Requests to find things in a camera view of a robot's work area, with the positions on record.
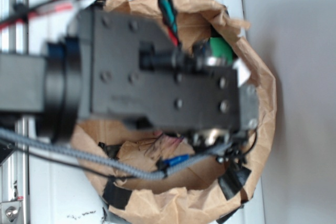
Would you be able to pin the black tape strip right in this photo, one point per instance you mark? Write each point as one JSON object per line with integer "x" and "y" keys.
{"x": 233, "y": 180}

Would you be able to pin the aluminium frame rail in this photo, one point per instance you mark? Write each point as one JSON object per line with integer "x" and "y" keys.
{"x": 16, "y": 105}

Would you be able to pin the green block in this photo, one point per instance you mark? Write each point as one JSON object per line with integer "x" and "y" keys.
{"x": 221, "y": 49}

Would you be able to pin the black tape strip left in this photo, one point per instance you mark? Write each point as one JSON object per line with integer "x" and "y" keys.
{"x": 115, "y": 196}

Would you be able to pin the brown paper bag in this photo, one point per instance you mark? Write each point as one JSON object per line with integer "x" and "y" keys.
{"x": 193, "y": 195}

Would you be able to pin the black tape strip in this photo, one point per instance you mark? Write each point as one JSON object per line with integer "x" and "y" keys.
{"x": 115, "y": 196}
{"x": 233, "y": 180}

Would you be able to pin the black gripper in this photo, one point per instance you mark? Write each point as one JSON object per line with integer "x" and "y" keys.
{"x": 132, "y": 72}

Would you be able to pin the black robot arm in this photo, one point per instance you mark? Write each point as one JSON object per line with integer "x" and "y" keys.
{"x": 56, "y": 83}

